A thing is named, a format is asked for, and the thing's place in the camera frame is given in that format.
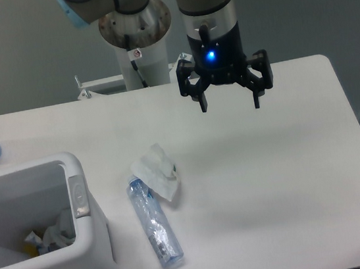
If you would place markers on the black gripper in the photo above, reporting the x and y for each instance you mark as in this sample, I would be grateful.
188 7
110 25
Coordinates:
222 61

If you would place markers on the white tissue paper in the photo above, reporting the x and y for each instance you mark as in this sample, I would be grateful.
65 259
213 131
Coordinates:
157 171

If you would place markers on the crushed clear plastic bottle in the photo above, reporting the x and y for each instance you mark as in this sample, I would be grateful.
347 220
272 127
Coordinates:
154 223

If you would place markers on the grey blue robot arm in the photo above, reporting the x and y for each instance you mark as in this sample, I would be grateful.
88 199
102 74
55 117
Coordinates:
212 31

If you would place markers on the white plastic trash can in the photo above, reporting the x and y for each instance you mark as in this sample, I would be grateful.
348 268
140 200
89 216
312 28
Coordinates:
50 220

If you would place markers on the trash inside can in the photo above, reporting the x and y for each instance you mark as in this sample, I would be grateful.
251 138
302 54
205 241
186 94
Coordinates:
60 235

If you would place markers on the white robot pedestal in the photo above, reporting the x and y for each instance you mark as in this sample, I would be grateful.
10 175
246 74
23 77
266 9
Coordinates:
139 68

